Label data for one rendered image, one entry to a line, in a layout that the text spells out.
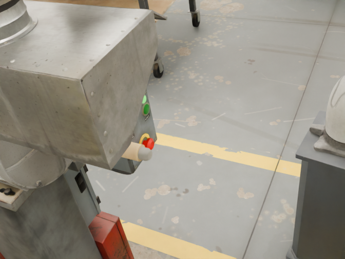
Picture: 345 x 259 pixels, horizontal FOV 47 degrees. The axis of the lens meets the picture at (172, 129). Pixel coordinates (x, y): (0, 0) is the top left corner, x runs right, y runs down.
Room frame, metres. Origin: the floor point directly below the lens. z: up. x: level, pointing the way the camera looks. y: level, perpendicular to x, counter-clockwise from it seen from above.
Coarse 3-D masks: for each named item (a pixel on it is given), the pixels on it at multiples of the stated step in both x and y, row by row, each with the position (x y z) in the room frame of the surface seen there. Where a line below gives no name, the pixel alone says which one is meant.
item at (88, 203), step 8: (72, 176) 0.87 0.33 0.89; (80, 176) 0.88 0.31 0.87; (72, 184) 0.86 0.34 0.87; (80, 184) 0.88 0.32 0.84; (88, 184) 0.90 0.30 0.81; (72, 192) 0.85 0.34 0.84; (80, 192) 0.87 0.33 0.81; (88, 192) 0.90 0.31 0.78; (80, 200) 0.86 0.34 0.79; (88, 200) 0.88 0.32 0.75; (96, 200) 0.90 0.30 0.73; (80, 208) 0.85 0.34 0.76; (88, 208) 0.87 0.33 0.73; (96, 208) 0.90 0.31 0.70; (88, 216) 0.86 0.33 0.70; (88, 224) 0.85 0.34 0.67
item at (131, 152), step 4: (132, 144) 0.54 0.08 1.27; (136, 144) 0.54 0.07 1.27; (140, 144) 0.54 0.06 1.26; (128, 148) 0.54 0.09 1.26; (132, 148) 0.53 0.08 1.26; (136, 148) 0.53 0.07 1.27; (128, 152) 0.53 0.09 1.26; (132, 152) 0.53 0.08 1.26; (136, 152) 0.53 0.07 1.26; (124, 156) 0.54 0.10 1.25; (128, 156) 0.53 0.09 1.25; (132, 156) 0.53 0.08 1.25; (136, 156) 0.52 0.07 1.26; (136, 160) 0.52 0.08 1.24; (140, 160) 0.53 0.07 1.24
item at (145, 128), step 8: (144, 104) 0.90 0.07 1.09; (144, 120) 0.89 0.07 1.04; (152, 120) 0.93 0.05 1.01; (136, 128) 0.85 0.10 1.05; (144, 128) 0.88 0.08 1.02; (152, 128) 0.92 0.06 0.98; (136, 136) 0.85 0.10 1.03; (144, 136) 0.87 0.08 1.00; (152, 136) 0.91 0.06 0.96; (120, 160) 0.82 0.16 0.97; (128, 160) 0.81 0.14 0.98; (112, 168) 0.84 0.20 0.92; (120, 168) 0.82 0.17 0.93; (128, 168) 0.81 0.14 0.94; (136, 168) 0.81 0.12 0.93
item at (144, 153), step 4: (140, 148) 0.53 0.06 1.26; (144, 148) 0.53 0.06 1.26; (148, 148) 0.53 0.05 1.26; (140, 152) 0.53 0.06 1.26; (144, 152) 0.52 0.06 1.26; (148, 152) 0.52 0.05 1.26; (140, 156) 0.52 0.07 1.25; (144, 156) 0.52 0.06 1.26; (148, 156) 0.52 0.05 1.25; (144, 160) 0.52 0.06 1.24
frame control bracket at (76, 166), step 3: (72, 162) 0.77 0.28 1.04; (75, 162) 0.77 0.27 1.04; (78, 162) 0.78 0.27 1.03; (81, 162) 0.79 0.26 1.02; (69, 165) 0.78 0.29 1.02; (72, 165) 0.78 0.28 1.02; (75, 165) 0.77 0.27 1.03; (78, 165) 0.78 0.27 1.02; (81, 165) 0.78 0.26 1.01; (69, 168) 0.79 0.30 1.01; (72, 168) 0.78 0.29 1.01; (75, 168) 0.77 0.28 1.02; (78, 168) 0.77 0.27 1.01; (78, 171) 0.77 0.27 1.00
